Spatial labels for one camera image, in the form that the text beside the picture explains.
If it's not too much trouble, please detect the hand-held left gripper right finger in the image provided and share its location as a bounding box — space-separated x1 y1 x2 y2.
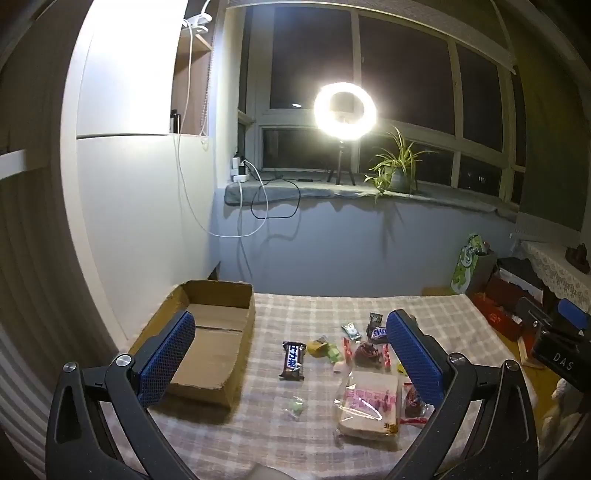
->
383 309 540 480

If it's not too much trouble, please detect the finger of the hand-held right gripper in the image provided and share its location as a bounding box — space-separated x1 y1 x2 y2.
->
556 298 591 335
516 296 591 384

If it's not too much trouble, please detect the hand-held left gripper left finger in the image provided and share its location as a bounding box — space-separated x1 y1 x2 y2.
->
46 310 197 480

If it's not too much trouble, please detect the cardboard box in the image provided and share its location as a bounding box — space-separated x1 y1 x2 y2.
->
128 279 256 409

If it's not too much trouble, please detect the pink wafer packet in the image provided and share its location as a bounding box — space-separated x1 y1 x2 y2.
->
333 369 402 450

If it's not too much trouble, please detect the beige cloth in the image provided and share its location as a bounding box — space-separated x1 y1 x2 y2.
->
542 378 583 444

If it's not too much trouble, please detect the lace cloth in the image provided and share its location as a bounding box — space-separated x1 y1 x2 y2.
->
519 239 591 301

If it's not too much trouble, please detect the dark figurine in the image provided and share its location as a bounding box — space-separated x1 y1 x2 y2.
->
567 244 591 268

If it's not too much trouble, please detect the black box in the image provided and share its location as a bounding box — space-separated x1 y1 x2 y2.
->
496 257 546 301

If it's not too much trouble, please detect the red box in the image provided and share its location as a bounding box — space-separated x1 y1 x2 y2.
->
471 292 525 342

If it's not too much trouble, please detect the dark carton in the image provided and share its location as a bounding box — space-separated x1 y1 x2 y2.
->
466 251 499 296

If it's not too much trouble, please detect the green printed bag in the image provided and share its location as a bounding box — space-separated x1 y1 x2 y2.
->
450 233 485 296

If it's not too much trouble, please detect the checked tablecloth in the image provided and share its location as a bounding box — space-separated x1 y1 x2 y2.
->
97 292 539 480

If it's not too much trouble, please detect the grey curtain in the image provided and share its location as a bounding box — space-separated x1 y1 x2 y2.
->
517 69 585 232

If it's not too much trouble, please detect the white cabinet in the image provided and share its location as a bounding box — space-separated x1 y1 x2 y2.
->
60 0 220 342

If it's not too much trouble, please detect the potted spider plant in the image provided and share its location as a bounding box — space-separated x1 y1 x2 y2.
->
363 126 439 204

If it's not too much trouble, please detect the white power strip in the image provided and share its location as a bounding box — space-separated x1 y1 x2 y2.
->
229 154 250 183

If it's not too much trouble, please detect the black tripod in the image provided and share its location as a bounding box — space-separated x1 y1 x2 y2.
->
327 138 356 185

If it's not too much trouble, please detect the large window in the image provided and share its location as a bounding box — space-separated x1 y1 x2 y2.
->
226 0 527 204

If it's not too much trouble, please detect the white clip lamp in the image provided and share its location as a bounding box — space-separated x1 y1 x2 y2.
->
182 0 218 35

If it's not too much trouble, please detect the black cable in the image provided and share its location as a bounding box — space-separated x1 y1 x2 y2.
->
250 168 324 220

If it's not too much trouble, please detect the white cable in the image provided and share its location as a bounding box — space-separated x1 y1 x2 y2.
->
174 18 269 238

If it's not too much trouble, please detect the ring light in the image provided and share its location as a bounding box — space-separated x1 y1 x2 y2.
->
314 82 379 139

